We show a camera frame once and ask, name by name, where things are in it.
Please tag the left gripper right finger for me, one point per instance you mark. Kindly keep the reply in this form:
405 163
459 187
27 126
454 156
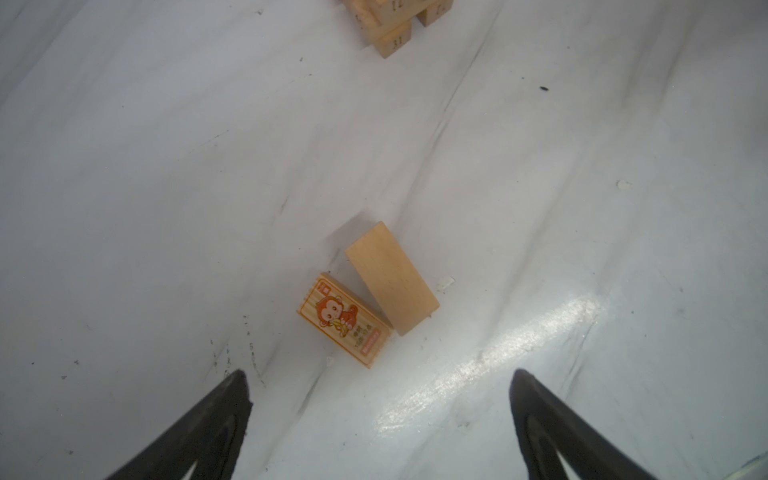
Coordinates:
550 434

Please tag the plain wood block beside printed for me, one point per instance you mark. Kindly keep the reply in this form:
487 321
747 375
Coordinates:
400 291

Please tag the wood block of trio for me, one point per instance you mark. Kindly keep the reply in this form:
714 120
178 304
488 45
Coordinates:
387 38
434 11

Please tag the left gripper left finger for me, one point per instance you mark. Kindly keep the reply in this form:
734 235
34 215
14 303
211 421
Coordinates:
204 443

